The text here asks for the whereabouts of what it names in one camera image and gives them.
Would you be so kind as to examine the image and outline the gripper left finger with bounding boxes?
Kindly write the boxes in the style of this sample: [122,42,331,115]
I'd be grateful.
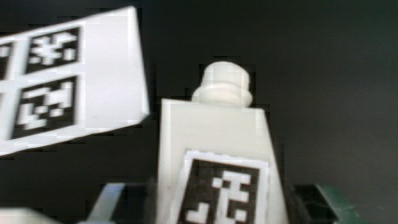
[76,183,154,224]

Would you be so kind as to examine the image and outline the white stool leg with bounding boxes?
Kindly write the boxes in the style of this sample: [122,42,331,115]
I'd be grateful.
[0,208,60,224]
[154,61,289,224]

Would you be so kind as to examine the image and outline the white marker sheet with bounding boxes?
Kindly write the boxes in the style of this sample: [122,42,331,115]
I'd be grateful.
[0,6,148,156]

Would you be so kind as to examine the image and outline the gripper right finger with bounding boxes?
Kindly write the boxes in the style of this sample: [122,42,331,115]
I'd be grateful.
[285,184,362,224]

